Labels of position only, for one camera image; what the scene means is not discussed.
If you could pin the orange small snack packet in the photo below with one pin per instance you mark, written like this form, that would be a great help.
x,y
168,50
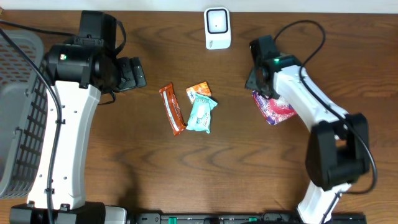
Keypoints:
x,y
201,88

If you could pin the grey plastic mesh basket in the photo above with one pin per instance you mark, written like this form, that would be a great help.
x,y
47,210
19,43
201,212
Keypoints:
x,y
23,121

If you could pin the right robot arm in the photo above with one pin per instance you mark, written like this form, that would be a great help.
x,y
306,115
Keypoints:
x,y
337,152

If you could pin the white barcode scanner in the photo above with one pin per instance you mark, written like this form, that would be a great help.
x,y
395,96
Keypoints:
x,y
217,24

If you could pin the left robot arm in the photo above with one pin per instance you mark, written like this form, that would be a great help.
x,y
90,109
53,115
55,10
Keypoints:
x,y
79,75

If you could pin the orange brown snack bar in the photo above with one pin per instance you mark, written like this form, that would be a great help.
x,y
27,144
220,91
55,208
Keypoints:
x,y
172,109

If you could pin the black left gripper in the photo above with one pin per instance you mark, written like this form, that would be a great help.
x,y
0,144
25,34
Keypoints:
x,y
131,73

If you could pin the purple red snack pack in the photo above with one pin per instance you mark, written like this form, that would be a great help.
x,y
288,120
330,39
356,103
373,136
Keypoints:
x,y
274,111

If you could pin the teal snack packet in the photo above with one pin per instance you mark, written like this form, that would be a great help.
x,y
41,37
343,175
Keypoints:
x,y
200,116

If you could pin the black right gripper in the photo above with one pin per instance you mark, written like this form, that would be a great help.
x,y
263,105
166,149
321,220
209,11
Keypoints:
x,y
255,79

